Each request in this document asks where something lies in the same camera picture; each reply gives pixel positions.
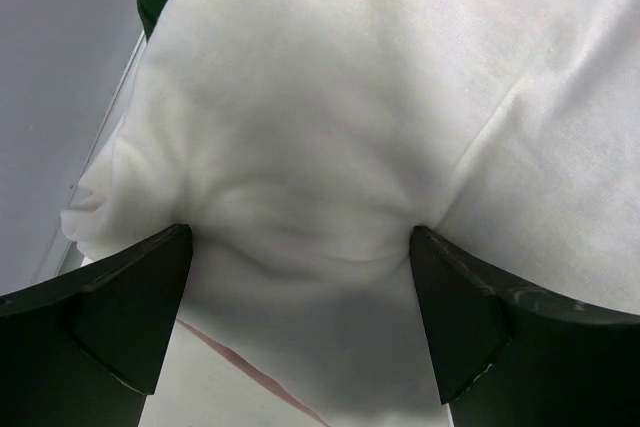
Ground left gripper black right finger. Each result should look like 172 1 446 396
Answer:
409 227 639 427

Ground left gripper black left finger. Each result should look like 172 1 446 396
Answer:
1 225 193 427

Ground white cartoon print t-shirt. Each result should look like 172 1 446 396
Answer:
62 0 639 426

